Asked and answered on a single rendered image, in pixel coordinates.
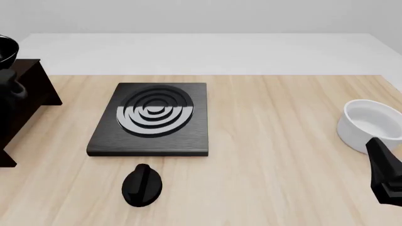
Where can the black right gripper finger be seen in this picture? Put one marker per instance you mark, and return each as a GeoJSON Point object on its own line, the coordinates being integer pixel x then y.
{"type": "Point", "coordinates": [381, 160]}

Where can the black frying pan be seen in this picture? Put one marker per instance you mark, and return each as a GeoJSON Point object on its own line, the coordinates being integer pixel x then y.
{"type": "Point", "coordinates": [6, 50]}

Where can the flat black stove plate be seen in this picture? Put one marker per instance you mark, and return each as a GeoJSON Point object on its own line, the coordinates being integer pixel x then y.
{"type": "Point", "coordinates": [106, 139]}

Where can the round black stove knob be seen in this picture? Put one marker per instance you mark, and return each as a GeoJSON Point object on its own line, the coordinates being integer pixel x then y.
{"type": "Point", "coordinates": [138, 188]}

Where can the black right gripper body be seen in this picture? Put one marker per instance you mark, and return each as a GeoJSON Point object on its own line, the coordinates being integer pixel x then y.
{"type": "Point", "coordinates": [391, 195]}

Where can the white ceramic bowl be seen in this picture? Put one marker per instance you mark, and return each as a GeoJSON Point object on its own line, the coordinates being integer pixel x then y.
{"type": "Point", "coordinates": [353, 131]}

